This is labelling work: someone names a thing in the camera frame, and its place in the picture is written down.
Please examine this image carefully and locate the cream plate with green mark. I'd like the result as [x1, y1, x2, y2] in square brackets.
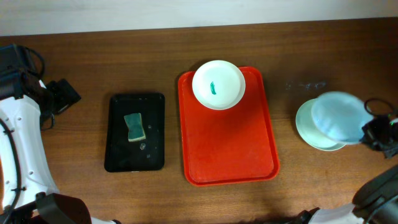
[192, 60, 246, 110]

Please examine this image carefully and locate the yellow green sponge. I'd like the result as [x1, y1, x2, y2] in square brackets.
[124, 113, 146, 142]

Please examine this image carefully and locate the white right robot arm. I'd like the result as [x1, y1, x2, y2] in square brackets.
[291, 115, 397, 224]

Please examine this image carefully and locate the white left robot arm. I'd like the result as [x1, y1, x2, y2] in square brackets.
[1, 44, 101, 223]

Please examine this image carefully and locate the light blue plate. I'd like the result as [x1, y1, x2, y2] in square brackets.
[310, 91, 373, 144]

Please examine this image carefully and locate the red tray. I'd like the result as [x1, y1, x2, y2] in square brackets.
[178, 67, 280, 187]

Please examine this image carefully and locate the black tray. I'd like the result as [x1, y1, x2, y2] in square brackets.
[104, 93, 165, 172]

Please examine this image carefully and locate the light green plate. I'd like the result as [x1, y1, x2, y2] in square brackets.
[295, 98, 345, 151]

